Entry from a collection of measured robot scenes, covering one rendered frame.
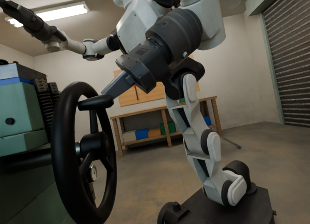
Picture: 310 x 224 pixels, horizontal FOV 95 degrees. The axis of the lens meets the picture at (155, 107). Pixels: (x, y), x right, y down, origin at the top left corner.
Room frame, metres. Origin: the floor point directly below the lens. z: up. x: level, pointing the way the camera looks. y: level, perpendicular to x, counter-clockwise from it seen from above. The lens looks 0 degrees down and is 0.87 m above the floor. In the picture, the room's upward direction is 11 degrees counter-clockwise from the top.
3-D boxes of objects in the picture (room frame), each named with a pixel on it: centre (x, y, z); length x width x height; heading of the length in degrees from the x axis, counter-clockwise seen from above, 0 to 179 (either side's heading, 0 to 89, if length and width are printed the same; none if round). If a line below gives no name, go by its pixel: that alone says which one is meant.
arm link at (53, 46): (0.73, 0.45, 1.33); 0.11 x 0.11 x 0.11; 7
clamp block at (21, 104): (0.31, 0.29, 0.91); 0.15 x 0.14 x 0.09; 7
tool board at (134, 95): (3.49, -0.17, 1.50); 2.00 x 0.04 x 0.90; 89
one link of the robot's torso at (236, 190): (0.92, -0.33, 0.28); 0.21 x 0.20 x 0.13; 127
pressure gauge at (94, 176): (0.56, 0.31, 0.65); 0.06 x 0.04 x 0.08; 7
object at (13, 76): (0.32, 0.29, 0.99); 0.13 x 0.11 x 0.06; 7
